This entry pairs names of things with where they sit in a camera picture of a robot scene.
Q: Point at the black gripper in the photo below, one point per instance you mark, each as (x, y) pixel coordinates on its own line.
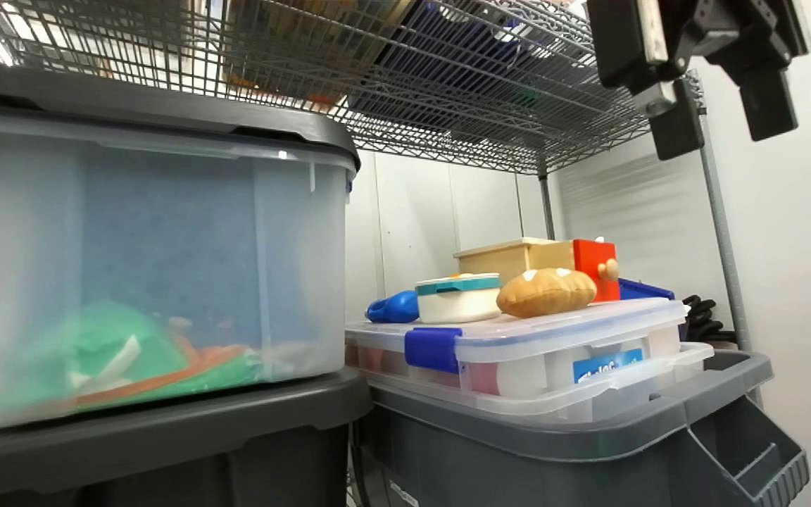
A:
(746, 28)

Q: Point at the brown bread loaf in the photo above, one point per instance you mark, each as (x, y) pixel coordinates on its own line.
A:
(547, 290)

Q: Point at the white bowl teal rim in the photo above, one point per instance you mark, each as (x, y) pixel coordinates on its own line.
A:
(457, 300)

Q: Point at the round wooden knob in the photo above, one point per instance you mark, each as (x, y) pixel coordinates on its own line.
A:
(609, 269)

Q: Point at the black bulky object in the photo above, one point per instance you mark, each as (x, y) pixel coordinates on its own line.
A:
(705, 320)

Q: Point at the wooden box red front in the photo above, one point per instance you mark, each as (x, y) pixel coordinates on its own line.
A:
(519, 254)

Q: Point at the clear container blue clips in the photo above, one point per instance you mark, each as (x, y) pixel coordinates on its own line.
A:
(536, 328)

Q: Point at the clear plastic container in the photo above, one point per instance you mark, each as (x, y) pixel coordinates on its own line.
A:
(632, 389)

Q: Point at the grey tote bin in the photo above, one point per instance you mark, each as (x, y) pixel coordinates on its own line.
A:
(536, 468)

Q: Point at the clear storage bin grey lid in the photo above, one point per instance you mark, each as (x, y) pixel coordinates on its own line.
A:
(171, 244)

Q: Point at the blue sheet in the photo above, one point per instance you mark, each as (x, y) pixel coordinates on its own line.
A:
(171, 254)

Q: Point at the dark grey storage bin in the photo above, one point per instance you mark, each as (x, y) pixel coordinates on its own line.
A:
(190, 452)

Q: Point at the green plastic item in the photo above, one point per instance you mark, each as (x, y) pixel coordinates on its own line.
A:
(106, 348)

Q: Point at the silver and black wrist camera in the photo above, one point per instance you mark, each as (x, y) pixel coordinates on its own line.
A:
(618, 38)

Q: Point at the metal shelf post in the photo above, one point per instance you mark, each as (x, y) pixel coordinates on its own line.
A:
(726, 244)
(547, 202)

